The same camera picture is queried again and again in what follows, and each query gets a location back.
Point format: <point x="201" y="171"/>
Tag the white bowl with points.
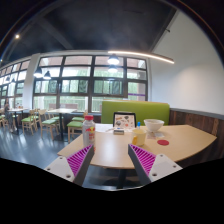
<point x="153" y="124"/>

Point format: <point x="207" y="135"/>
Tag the wooden chairs with green seats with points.
<point x="49" y="122"/>

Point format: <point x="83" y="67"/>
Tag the small printed card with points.
<point x="156" y="135"/>

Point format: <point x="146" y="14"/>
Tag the long linear ceiling light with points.
<point x="143" y="54"/>

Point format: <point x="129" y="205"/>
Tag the small blue-capped bottle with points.
<point x="138" y="125"/>

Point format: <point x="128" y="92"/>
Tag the person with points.
<point x="8" y="113"/>

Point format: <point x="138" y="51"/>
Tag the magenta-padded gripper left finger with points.
<point x="78" y="160"/>

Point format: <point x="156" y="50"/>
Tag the flat round red coaster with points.
<point x="163" y="142"/>

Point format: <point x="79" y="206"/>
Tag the clear red-capped drink bottle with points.
<point x="88" y="131"/>

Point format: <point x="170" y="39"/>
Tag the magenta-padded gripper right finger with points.
<point x="145" y="159"/>

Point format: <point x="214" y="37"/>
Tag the black tablet with stickers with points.
<point x="124" y="120"/>

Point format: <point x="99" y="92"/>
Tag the wooden dining table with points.
<point x="17" y="110"/>
<point x="61" y="111"/>

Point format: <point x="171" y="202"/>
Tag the green upholstered bench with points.
<point x="146" y="110"/>

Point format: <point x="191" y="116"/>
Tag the white paper sheet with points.
<point x="103" y="127"/>

